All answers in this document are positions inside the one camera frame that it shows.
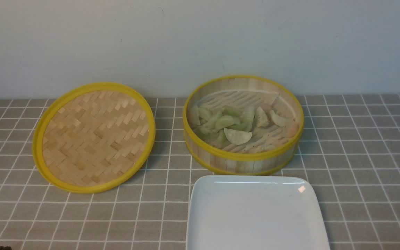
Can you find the green dumpling back left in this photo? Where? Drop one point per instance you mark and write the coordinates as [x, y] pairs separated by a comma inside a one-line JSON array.
[[205, 113]]

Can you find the yellow rimmed bamboo steamer basket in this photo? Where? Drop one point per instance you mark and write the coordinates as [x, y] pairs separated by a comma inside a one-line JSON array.
[[268, 150]]

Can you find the woven bamboo steamer lid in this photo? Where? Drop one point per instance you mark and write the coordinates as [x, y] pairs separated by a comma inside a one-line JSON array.
[[94, 138]]

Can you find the white square plate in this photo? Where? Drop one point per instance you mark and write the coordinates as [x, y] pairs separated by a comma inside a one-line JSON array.
[[230, 212]]

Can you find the green dumpling low left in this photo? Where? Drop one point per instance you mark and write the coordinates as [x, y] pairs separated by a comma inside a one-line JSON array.
[[206, 133]]

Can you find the green dumpling right centre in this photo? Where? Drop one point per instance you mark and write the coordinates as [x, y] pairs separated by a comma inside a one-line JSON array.
[[246, 119]]

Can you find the grey checked tablecloth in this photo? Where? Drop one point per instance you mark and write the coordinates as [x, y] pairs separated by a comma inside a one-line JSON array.
[[349, 152]]

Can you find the pinkish dumpling far right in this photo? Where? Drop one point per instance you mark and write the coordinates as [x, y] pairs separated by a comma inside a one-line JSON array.
[[291, 130]]

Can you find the white dumpling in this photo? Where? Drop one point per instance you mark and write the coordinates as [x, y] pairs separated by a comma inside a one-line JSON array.
[[261, 118], [280, 120]]

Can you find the pale front dumpling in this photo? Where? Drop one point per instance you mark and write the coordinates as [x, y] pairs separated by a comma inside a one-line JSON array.
[[237, 137]]

